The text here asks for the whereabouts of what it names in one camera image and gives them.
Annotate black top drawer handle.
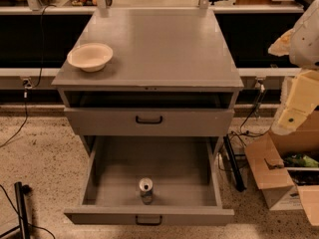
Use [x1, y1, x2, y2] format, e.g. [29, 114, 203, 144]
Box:
[135, 116, 163, 124]

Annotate silver redbull can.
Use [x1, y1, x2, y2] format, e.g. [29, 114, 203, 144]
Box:
[139, 177, 154, 204]

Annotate black cable at left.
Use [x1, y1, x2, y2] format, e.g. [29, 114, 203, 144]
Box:
[0, 3, 58, 149]

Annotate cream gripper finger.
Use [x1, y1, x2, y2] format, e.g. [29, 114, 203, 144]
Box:
[268, 29, 293, 57]
[271, 69, 319, 135]

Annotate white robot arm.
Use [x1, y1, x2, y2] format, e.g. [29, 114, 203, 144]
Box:
[268, 0, 319, 135]

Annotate black drawer handle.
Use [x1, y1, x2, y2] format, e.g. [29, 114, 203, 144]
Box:
[135, 116, 163, 124]
[135, 215, 162, 226]

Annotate white bowl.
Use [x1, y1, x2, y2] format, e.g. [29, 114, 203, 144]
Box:
[67, 43, 113, 72]

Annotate black middle drawer handle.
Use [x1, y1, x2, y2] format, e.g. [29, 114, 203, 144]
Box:
[135, 215, 162, 226]

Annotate black stand at left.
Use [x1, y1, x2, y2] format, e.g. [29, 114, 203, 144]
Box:
[0, 182, 31, 239]

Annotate closed grey top drawer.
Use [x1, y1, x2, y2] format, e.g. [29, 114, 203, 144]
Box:
[65, 108, 234, 136]

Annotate open grey middle drawer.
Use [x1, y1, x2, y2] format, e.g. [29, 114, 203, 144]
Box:
[65, 136, 234, 226]

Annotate grey drawer cabinet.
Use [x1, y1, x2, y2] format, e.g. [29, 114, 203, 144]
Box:
[53, 8, 243, 149]

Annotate brown cardboard box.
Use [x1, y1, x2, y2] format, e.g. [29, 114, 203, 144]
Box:
[245, 111, 319, 227]

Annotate black bar on floor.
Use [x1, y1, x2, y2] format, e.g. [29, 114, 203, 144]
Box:
[223, 135, 246, 192]

